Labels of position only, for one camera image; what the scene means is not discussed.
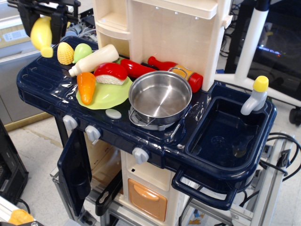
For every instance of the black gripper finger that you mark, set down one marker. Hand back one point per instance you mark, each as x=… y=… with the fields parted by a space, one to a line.
x=27 y=23
x=58 y=26

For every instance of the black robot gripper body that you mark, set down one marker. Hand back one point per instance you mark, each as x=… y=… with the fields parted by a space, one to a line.
x=69 y=8

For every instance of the yellow toy banana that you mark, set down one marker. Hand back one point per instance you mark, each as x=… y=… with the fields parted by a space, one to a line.
x=41 y=36

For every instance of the stainless steel pot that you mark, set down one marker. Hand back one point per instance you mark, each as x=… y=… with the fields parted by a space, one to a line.
x=159 y=98

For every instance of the yellow toy corn cob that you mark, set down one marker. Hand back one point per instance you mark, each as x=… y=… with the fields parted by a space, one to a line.
x=65 y=53

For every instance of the green toy pear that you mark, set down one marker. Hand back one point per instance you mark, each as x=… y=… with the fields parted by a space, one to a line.
x=81 y=51

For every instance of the cream toy bottle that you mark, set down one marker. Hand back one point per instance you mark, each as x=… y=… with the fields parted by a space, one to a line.
x=92 y=61

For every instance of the orange toy carrot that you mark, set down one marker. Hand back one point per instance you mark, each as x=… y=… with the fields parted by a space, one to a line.
x=86 y=86

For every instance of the red white toy sushi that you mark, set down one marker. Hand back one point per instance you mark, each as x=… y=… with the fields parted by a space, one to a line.
x=110 y=73

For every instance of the red toy chili pepper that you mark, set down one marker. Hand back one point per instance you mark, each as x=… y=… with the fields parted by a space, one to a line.
x=134 y=70

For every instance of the light green toy plate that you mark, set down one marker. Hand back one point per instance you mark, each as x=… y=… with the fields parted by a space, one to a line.
x=107 y=95

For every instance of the left grey stove knob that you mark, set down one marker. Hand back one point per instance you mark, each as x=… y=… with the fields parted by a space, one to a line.
x=69 y=122

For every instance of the grey stove knob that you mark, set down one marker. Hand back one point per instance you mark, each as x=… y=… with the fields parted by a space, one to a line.
x=69 y=122
x=93 y=134
x=140 y=155

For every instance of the grey oval button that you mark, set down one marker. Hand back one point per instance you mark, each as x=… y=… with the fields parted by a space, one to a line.
x=113 y=114

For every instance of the middle grey stove knob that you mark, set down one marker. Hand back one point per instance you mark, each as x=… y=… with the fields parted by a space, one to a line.
x=93 y=134

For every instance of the cream toy kitchen tower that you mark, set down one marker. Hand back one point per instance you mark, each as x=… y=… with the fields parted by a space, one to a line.
x=187 y=32

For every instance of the navy oven door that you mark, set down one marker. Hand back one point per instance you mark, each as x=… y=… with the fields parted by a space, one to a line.
x=75 y=172

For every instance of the red toy ketchup bottle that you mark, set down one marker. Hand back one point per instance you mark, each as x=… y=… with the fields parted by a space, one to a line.
x=194 y=79

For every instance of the right grey stove knob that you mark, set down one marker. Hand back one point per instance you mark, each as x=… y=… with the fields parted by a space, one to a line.
x=140 y=155

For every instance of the black computer case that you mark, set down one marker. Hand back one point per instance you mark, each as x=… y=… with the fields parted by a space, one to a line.
x=13 y=174

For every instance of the orange toy drawer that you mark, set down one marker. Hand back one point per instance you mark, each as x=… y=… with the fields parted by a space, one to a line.
x=147 y=200

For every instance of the yellow object bottom left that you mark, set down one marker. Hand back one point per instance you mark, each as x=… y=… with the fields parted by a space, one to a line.
x=20 y=216

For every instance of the navy toy kitchen counter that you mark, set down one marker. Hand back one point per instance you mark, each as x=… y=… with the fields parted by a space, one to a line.
x=213 y=149

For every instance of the grey yellow toy faucet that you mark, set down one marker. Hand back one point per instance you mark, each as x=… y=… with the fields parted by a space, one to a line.
x=258 y=96

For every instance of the black caster wheel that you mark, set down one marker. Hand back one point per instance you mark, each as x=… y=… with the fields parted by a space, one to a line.
x=295 y=116

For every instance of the black oven door handle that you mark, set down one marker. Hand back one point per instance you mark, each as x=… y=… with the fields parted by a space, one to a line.
x=106 y=197

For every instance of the white stand frame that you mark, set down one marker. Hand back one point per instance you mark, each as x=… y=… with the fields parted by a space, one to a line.
x=239 y=78

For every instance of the aluminium frame cart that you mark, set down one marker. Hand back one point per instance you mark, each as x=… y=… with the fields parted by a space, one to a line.
x=110 y=164

